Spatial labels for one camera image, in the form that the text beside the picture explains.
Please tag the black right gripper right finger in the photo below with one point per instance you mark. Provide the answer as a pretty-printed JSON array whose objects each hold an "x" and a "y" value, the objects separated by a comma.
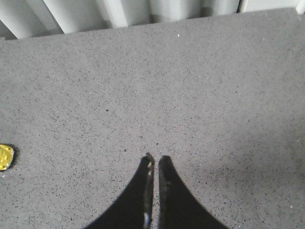
[{"x": 178, "y": 207}]

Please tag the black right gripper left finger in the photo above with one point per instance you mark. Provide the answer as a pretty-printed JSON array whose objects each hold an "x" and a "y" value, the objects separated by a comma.
[{"x": 133, "y": 207}]

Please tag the yellow toy beetle car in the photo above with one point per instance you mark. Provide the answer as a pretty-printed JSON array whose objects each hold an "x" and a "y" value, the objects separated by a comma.
[{"x": 6, "y": 156}]

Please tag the grey pleated curtain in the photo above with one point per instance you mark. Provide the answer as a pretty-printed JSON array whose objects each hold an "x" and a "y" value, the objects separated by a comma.
[{"x": 33, "y": 18}]

